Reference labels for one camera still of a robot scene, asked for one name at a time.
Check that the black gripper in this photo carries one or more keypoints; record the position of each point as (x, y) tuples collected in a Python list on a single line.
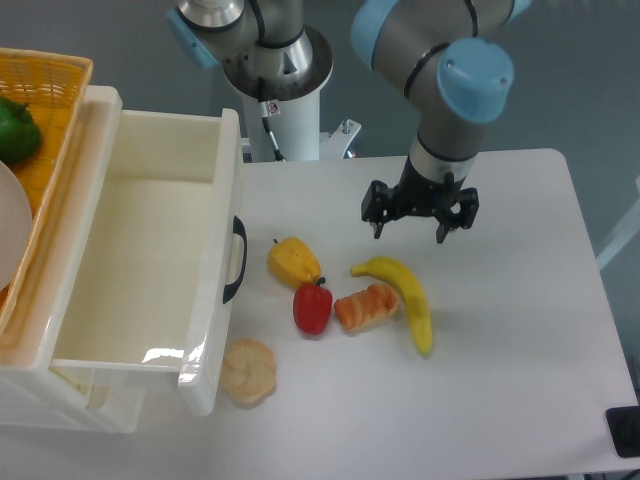
[(420, 196)]

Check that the red bell pepper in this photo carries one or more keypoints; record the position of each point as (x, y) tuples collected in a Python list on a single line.
[(312, 306)]

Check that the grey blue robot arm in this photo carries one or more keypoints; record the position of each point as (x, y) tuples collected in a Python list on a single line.
[(433, 52)]

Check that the white drawer cabinet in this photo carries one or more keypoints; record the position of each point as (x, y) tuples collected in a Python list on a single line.
[(34, 393)]

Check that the yellow banana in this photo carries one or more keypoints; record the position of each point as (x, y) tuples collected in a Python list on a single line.
[(407, 285)]

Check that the white round plate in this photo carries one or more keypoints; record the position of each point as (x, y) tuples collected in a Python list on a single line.
[(16, 224)]

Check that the green bell pepper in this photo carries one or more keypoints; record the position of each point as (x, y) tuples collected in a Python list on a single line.
[(21, 137)]

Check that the white frame bar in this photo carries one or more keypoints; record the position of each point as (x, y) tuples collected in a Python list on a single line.
[(620, 234)]

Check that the black device at edge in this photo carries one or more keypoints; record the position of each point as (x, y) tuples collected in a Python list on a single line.
[(623, 423)]

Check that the white plastic drawer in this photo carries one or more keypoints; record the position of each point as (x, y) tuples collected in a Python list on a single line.
[(165, 255)]

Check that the round beige bread roll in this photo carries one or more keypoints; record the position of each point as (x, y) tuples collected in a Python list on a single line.
[(248, 371)]

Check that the orange woven basket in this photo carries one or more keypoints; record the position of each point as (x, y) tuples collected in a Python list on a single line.
[(53, 85)]

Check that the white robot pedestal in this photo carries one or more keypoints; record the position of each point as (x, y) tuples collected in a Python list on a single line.
[(294, 127)]

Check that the yellow bell pepper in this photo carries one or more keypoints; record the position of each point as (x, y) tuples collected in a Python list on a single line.
[(293, 263)]

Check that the orange square bread loaf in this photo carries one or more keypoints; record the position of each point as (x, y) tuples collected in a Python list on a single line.
[(363, 309)]

